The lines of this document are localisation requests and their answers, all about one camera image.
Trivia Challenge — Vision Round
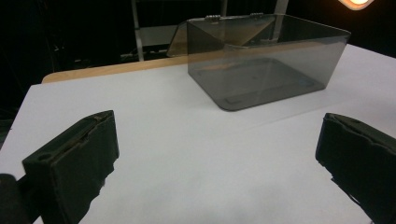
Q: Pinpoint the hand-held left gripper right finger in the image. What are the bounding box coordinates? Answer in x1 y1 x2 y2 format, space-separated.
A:
315 112 396 224

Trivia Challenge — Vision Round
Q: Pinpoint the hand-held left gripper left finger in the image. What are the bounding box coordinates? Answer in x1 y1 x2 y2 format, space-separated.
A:
21 109 120 224

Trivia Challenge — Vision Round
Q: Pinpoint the white table cover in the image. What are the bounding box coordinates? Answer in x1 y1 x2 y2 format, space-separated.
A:
0 43 396 224

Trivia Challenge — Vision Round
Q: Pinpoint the smoky transparent plastic box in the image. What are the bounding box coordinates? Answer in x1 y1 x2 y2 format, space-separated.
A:
166 12 352 112

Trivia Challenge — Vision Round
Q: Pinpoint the glowing orange lamp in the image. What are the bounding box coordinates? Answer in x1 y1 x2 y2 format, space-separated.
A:
338 0 375 11

